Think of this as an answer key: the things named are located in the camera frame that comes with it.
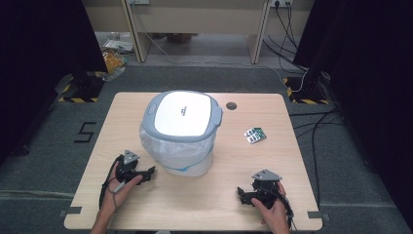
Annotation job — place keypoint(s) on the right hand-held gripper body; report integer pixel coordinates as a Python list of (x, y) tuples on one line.
[(266, 187)]

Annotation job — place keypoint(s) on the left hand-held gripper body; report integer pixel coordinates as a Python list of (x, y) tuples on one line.
[(127, 165)]

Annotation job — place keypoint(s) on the green silver pill blister pack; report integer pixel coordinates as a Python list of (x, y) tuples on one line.
[(255, 135)]

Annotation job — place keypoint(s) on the white trash can grey lid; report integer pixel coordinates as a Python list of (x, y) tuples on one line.
[(181, 113)]

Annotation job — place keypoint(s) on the person's right hand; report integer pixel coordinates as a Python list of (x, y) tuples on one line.
[(274, 214)]

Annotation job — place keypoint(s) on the person's left hand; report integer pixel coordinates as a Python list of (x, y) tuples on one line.
[(118, 195)]

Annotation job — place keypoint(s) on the white plastic bin liner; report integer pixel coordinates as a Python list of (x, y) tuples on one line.
[(175, 151)]

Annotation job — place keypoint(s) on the grey tape strip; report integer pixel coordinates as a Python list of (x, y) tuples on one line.
[(318, 215), (71, 210)]

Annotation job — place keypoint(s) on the black stand base striped tape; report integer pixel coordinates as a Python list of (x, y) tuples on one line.
[(305, 92), (81, 89)]

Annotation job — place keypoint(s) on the yellow plastic bag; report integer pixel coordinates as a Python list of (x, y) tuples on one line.
[(113, 63)]

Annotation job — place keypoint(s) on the white papers pile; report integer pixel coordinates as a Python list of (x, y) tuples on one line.
[(118, 44)]

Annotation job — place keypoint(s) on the black curtain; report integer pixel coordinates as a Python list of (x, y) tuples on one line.
[(367, 81), (39, 65)]

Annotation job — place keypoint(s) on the beige wooden desk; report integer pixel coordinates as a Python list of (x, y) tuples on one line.
[(195, 19)]

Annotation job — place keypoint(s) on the white wall power outlet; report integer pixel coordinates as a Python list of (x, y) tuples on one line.
[(281, 3)]

